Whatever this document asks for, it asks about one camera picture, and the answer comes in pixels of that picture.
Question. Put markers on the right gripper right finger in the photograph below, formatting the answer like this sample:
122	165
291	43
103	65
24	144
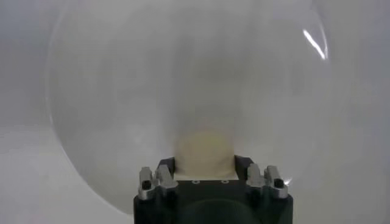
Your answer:
254	176

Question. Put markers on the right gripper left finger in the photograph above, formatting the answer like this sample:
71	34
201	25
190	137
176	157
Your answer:
164	178

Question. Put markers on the white steamed baozi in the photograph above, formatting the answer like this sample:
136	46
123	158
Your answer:
204	152

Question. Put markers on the round white plate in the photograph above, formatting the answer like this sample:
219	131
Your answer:
106	91

